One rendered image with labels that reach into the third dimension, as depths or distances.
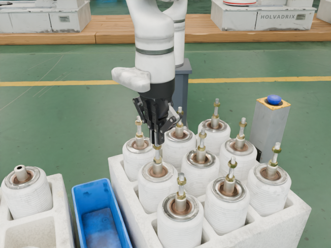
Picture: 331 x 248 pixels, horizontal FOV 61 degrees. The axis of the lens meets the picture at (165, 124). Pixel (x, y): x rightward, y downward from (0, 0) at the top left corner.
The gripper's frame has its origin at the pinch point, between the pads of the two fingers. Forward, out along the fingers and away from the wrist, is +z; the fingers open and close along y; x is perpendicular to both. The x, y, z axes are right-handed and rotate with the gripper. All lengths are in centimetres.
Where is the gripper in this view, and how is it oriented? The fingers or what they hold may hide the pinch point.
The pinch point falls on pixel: (156, 136)
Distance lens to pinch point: 61.7
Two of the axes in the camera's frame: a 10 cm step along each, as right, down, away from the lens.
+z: 0.0, 8.5, 5.3
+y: -7.0, -3.7, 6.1
